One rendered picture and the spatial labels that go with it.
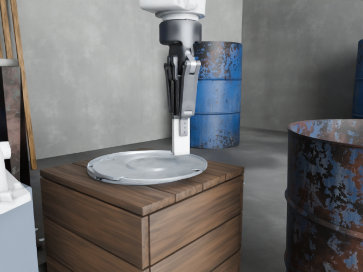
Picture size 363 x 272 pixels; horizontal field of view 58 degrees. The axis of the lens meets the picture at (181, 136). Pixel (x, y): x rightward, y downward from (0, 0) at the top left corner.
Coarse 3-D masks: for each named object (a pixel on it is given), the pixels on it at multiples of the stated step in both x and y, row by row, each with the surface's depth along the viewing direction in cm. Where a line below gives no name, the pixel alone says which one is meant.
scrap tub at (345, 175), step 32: (288, 128) 72; (320, 128) 88; (352, 128) 89; (288, 160) 73; (320, 160) 61; (352, 160) 56; (288, 192) 74; (320, 192) 61; (352, 192) 56; (288, 224) 74; (320, 224) 62; (352, 224) 57; (288, 256) 75; (320, 256) 63; (352, 256) 58
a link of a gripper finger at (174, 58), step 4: (172, 56) 57; (176, 56) 57; (172, 60) 57; (176, 60) 57; (172, 64) 58; (176, 64) 57; (176, 68) 57; (176, 72) 57; (176, 76) 57; (180, 76) 58; (176, 80) 58; (180, 80) 58; (176, 84) 58; (180, 84) 58; (176, 88) 58; (180, 88) 58; (176, 92) 59; (180, 92) 58; (176, 96) 59; (176, 100) 59; (176, 104) 59; (176, 108) 59; (176, 112) 59; (172, 116) 59; (176, 116) 58
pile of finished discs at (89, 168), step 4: (120, 152) 100; (124, 152) 101; (104, 156) 96; (92, 160) 91; (96, 160) 93; (108, 160) 93; (88, 164) 88; (92, 164) 89; (88, 168) 82; (92, 168) 84; (88, 172) 82; (92, 172) 79; (92, 176) 80; (96, 176) 80; (100, 176) 77; (100, 180) 77; (104, 180) 76; (108, 180) 76; (112, 180) 75; (116, 180) 77; (176, 180) 78; (120, 184) 75; (124, 184) 75; (128, 184) 74; (132, 184) 74; (136, 184) 74; (140, 184) 74; (144, 184) 74; (148, 184) 75; (152, 184) 75
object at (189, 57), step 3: (186, 51) 55; (189, 51) 55; (186, 54) 55; (189, 54) 55; (186, 57) 55; (189, 57) 54; (192, 57) 55; (192, 60) 54; (195, 60) 54; (192, 63) 53; (195, 63) 53; (183, 66) 55; (192, 66) 54; (195, 66) 54; (192, 69) 54; (195, 69) 54; (189, 72) 54; (192, 72) 54
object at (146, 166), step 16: (112, 160) 89; (128, 160) 89; (144, 160) 87; (160, 160) 87; (176, 160) 89; (192, 160) 89; (112, 176) 73; (128, 176) 75; (144, 176) 75; (160, 176) 75; (176, 176) 75
